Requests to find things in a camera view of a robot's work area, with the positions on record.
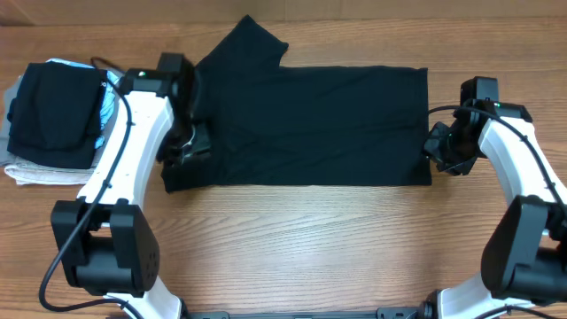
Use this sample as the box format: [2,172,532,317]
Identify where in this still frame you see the black t-shirt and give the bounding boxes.
[162,16,431,192]

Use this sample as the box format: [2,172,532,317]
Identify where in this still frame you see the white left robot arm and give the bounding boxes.
[38,65,211,318]

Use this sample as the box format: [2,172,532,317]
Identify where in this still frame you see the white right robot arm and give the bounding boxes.
[419,100,566,318]

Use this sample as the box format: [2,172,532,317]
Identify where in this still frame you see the folded light blue garment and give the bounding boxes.
[48,58,120,131]

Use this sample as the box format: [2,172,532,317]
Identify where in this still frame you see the folded black garment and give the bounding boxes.
[7,62,104,169]

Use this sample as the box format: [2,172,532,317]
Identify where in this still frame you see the folded beige garment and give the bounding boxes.
[1,157,99,185]

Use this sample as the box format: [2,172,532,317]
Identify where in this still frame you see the folded grey garment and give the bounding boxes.
[1,75,117,168]

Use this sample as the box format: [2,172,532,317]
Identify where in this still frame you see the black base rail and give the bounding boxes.
[181,302,439,319]

